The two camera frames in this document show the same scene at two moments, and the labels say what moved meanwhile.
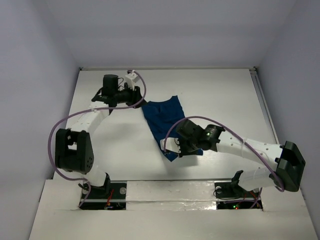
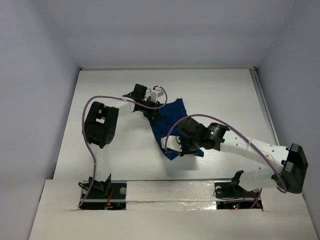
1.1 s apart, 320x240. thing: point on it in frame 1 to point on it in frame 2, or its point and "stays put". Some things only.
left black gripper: (136, 96) to (152, 113)
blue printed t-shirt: (162, 117) stays put
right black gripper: (183, 152) stays put
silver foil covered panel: (170, 195) stays put
